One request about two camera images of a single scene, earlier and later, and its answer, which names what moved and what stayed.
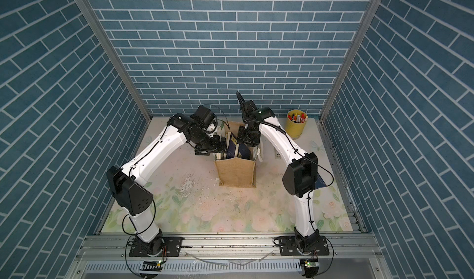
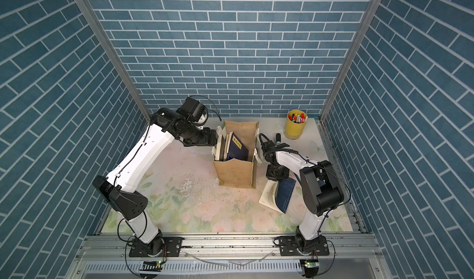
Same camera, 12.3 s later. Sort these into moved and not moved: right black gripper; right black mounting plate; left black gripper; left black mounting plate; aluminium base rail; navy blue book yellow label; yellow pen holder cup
Moved: right black gripper; navy blue book yellow label; left black gripper
Not moved: aluminium base rail; right black mounting plate; left black mounting plate; yellow pen holder cup
